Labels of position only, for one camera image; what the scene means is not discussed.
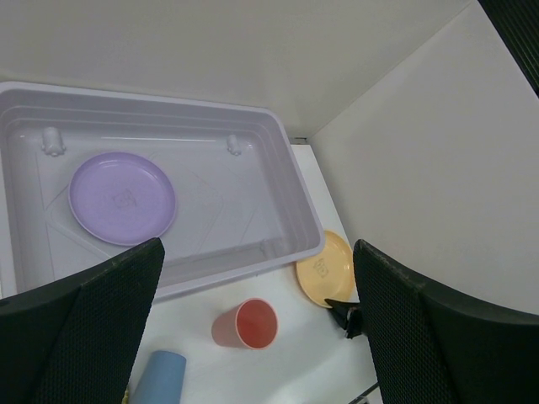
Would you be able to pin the lavender plastic bin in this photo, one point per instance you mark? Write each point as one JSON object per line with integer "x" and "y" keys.
{"x": 242, "y": 209}

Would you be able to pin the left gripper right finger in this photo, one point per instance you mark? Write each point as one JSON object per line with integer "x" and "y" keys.
{"x": 434, "y": 344}

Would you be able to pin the salmon pink plastic cup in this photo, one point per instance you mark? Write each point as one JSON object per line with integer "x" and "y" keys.
{"x": 253, "y": 324}

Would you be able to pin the cream yellow plastic plate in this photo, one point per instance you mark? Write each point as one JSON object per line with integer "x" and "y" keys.
{"x": 329, "y": 274}

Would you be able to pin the purple plastic plate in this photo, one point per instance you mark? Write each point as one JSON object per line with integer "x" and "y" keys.
{"x": 122, "y": 198}

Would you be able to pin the blue plastic cup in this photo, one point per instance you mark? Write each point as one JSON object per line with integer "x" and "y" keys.
{"x": 162, "y": 380}

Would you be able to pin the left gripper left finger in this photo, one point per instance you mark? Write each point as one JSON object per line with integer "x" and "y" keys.
{"x": 75, "y": 340}

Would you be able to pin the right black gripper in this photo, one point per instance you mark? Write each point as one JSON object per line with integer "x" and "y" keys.
{"x": 348, "y": 316}

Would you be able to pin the woven bamboo plate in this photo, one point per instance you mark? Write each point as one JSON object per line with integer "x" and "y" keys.
{"x": 125, "y": 399}

